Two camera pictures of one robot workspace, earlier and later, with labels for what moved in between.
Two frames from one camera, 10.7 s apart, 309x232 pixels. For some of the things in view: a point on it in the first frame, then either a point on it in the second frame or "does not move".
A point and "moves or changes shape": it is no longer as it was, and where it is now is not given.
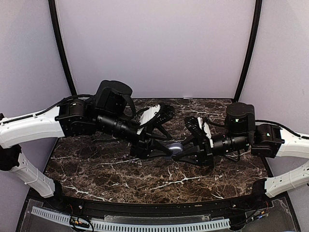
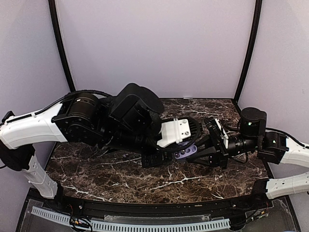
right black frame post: [258, 7] does not move
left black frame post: [52, 6] does not move
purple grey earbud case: [175, 148] moves or changes shape
